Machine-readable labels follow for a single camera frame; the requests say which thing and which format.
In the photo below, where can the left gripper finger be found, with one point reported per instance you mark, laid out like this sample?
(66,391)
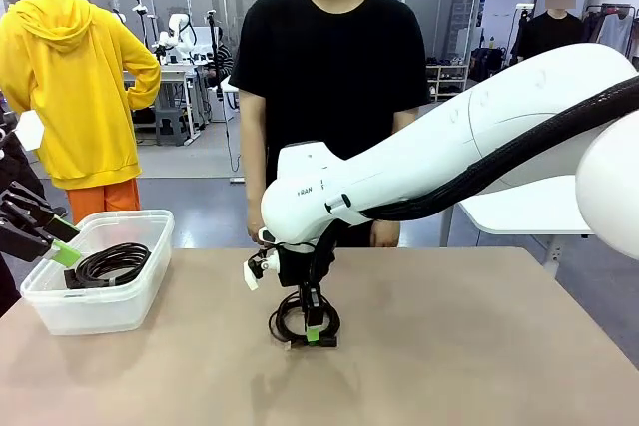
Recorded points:
(30,244)
(45,219)

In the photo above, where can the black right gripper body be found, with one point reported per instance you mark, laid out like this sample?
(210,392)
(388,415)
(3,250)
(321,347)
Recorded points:
(302,266)

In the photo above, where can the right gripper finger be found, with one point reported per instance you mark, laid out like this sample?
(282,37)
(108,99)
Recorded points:
(305,306)
(316,316)

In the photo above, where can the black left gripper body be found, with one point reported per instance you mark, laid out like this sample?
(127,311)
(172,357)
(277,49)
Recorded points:
(20,174)

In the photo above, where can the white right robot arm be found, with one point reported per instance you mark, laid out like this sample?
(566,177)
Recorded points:
(449,146)

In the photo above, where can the person's right forearm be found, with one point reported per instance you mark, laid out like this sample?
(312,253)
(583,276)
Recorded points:
(253,171)

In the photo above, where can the person's right hand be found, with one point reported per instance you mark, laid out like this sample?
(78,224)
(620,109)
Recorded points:
(254,230)

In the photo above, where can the person's left hand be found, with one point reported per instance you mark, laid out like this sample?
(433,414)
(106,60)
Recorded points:
(384,235)

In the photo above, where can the orange shorts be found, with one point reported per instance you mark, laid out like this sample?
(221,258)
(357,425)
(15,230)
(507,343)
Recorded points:
(105,199)

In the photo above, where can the clear plastic storage bin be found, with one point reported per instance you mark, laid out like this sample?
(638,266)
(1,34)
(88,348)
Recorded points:
(100,311)

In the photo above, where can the yellow hoodie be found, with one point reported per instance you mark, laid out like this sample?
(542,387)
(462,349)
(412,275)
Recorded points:
(75,72)

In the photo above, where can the grey step stool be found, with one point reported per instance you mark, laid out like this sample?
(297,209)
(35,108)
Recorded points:
(171,124)

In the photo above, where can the white robot workbench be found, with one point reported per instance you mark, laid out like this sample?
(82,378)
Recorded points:
(187,77)

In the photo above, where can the person in black T-shirt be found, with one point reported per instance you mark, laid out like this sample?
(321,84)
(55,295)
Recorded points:
(329,72)

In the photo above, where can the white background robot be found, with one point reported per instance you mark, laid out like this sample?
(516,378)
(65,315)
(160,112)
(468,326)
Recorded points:
(179,29)

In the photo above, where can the person in striped shirt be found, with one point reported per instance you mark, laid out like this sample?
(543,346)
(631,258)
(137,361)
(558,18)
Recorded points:
(223,62)

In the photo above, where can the white table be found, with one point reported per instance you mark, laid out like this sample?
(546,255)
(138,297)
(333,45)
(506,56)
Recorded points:
(524,206)

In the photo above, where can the white shoe rack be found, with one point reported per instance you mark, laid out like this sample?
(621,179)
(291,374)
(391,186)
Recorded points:
(447,82)

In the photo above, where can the black bags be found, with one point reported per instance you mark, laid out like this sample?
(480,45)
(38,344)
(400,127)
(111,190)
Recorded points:
(486,64)

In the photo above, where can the bystander in black shirt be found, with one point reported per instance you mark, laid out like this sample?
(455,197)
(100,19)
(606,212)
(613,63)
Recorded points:
(549,37)

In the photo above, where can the grey sleeveless top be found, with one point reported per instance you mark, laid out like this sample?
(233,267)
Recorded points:
(614,34)

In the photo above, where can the black clothes rack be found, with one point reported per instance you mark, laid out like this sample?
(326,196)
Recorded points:
(611,8)

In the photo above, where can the right wrist camera assembly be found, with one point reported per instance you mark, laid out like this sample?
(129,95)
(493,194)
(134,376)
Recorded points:
(250,279)

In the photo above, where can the tripod with white camera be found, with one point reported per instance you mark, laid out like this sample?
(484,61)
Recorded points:
(140,9)

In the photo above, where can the black camera tripod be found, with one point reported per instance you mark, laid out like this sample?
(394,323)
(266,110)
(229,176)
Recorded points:
(215,57)

